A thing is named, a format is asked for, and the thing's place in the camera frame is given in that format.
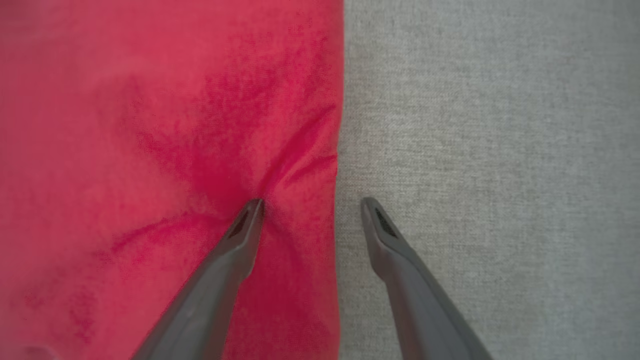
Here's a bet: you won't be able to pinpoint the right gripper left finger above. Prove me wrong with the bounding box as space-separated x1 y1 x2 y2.
131 198 265 360

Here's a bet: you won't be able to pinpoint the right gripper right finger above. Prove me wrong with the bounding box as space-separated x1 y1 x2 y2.
360 196 494 360

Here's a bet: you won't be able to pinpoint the red white basketball shorts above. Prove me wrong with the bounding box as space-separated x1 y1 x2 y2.
0 0 346 360

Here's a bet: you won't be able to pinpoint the grey fabric sofa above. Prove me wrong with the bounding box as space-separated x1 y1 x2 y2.
334 0 640 360

